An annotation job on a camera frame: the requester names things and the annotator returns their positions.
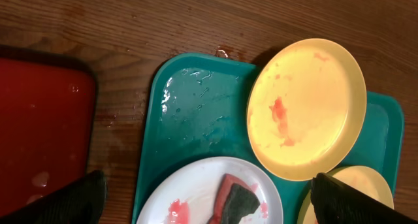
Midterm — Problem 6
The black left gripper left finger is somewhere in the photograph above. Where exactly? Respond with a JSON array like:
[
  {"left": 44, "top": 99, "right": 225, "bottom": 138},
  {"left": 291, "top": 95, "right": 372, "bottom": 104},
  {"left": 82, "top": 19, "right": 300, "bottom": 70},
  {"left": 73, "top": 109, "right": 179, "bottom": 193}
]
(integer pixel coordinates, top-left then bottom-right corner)
[{"left": 1, "top": 170, "right": 107, "bottom": 224}]

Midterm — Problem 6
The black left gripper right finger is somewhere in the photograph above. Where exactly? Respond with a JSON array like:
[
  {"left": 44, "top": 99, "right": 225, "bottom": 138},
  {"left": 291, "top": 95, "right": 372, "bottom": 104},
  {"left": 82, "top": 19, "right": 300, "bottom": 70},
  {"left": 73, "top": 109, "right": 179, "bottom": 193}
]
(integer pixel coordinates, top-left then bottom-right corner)
[{"left": 310, "top": 173, "right": 417, "bottom": 224}]

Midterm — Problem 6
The yellow plate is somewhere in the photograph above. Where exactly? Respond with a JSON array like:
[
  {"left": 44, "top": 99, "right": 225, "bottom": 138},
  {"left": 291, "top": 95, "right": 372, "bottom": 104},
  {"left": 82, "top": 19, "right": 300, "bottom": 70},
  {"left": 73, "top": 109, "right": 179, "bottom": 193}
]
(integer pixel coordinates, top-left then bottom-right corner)
[
  {"left": 297, "top": 166, "right": 394, "bottom": 224},
  {"left": 246, "top": 39, "right": 367, "bottom": 181}
]

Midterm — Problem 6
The green and pink sponge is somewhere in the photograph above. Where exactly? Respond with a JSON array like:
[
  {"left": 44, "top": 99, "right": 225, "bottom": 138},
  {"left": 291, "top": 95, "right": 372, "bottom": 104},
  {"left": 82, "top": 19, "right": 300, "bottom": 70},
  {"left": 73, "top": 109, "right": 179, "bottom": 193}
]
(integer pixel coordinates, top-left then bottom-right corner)
[{"left": 207, "top": 174, "right": 261, "bottom": 224}]

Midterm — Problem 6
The light blue plate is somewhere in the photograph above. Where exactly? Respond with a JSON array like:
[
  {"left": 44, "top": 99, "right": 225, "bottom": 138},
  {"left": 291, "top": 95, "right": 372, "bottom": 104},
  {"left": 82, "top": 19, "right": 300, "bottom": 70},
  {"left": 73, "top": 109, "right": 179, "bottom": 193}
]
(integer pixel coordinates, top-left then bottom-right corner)
[{"left": 135, "top": 157, "right": 283, "bottom": 224}]

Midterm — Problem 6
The black tray with red liquid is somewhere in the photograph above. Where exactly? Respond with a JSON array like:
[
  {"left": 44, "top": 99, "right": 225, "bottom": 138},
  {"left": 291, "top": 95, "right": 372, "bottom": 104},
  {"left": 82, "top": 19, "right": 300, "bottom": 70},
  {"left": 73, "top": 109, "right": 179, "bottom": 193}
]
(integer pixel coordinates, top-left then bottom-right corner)
[{"left": 1, "top": 45, "right": 97, "bottom": 216}]

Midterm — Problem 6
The teal plastic tray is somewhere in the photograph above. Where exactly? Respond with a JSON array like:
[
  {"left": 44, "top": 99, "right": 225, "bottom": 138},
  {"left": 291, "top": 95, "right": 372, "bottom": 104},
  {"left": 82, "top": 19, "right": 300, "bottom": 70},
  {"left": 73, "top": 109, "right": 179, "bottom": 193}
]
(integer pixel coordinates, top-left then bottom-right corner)
[{"left": 132, "top": 53, "right": 404, "bottom": 221}]

